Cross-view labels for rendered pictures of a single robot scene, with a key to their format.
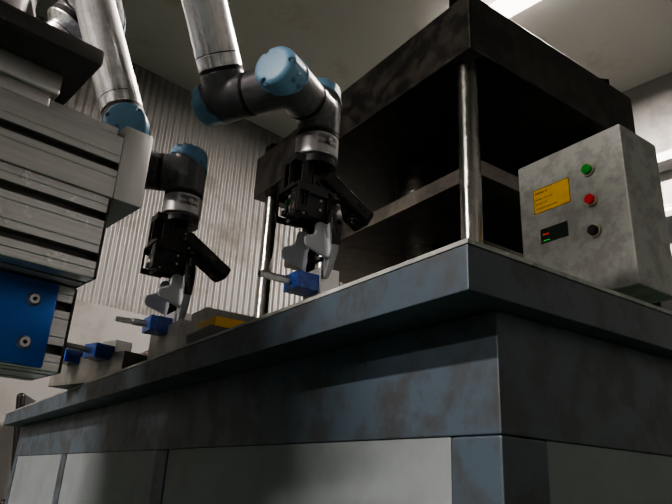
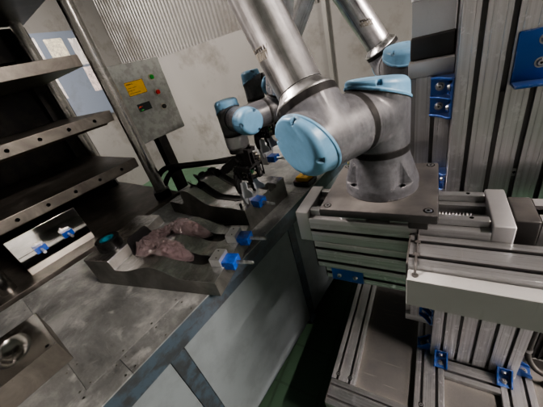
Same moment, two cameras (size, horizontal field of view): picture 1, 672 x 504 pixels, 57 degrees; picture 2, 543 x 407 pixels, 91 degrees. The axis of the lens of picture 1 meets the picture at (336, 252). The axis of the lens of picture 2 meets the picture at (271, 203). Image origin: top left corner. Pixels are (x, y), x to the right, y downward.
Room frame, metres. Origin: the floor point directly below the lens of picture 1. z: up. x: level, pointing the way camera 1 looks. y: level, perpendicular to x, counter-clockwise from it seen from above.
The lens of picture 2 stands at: (1.26, 1.18, 1.36)
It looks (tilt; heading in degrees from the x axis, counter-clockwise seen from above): 29 degrees down; 257
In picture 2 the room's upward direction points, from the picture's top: 16 degrees counter-clockwise
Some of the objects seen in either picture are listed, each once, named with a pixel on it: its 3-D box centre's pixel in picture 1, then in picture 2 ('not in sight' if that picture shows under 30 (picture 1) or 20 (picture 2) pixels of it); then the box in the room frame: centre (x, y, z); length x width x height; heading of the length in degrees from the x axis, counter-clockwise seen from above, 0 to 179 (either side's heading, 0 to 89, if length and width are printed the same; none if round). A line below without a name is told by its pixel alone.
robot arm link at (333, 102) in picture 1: (318, 113); (253, 85); (0.94, 0.04, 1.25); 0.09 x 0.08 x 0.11; 153
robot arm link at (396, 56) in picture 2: not in sight; (401, 65); (0.53, 0.40, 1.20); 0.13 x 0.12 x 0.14; 63
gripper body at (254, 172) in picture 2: (172, 247); (246, 163); (1.11, 0.31, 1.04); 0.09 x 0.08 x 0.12; 124
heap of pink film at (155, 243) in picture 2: not in sight; (168, 237); (1.45, 0.33, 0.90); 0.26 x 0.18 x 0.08; 141
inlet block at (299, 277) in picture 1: (295, 282); (275, 157); (0.93, 0.06, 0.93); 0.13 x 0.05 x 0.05; 124
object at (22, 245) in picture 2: not in sight; (38, 229); (2.10, -0.29, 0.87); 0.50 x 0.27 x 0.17; 124
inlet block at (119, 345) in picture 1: (94, 351); (247, 237); (1.20, 0.46, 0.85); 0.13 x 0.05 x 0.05; 141
